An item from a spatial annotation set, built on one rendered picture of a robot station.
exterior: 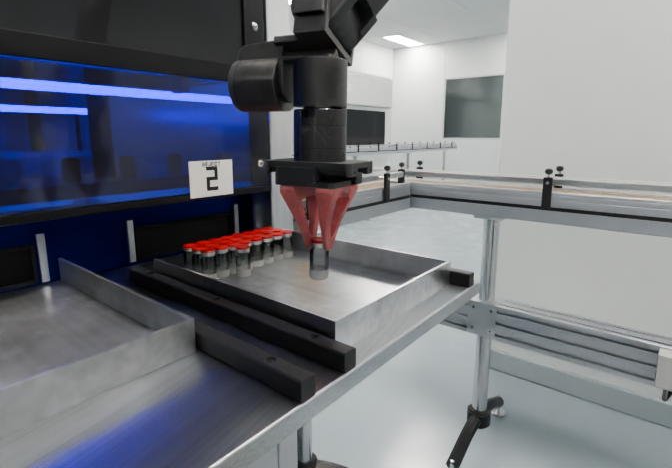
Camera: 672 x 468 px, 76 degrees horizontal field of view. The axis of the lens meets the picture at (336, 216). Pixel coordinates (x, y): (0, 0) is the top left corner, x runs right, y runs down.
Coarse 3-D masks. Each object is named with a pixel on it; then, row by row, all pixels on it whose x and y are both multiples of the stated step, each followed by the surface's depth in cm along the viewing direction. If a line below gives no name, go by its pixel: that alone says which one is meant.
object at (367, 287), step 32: (352, 256) 72; (384, 256) 68; (416, 256) 64; (224, 288) 52; (256, 288) 59; (288, 288) 59; (320, 288) 59; (352, 288) 59; (384, 288) 59; (416, 288) 54; (288, 320) 45; (320, 320) 42; (352, 320) 43; (384, 320) 48
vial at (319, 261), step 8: (312, 248) 48; (320, 248) 48; (312, 256) 48; (320, 256) 48; (328, 256) 49; (312, 264) 48; (320, 264) 48; (328, 264) 49; (312, 272) 48; (320, 272) 48
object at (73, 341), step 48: (48, 288) 59; (96, 288) 55; (0, 336) 45; (48, 336) 45; (96, 336) 45; (144, 336) 38; (192, 336) 42; (0, 384) 36; (48, 384) 32; (96, 384) 35; (0, 432) 30
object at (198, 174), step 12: (192, 168) 69; (204, 168) 70; (228, 168) 74; (192, 180) 69; (204, 180) 71; (216, 180) 73; (228, 180) 74; (192, 192) 69; (204, 192) 71; (216, 192) 73; (228, 192) 75
